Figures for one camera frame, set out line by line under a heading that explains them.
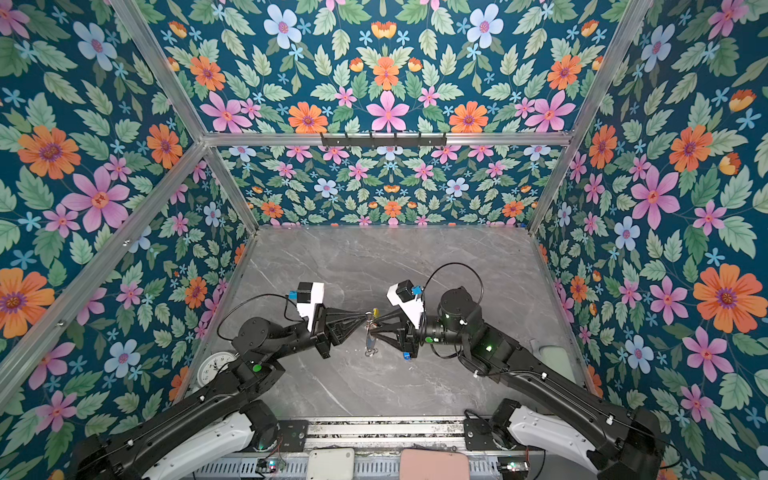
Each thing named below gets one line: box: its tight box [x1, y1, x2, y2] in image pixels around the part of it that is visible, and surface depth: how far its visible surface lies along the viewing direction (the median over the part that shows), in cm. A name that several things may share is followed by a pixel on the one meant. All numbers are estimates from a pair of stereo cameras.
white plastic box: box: [306, 448, 355, 480], surface depth 70 cm
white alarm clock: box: [197, 351, 238, 387], surface depth 83 cm
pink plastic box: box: [399, 449, 470, 480], surface depth 71 cm
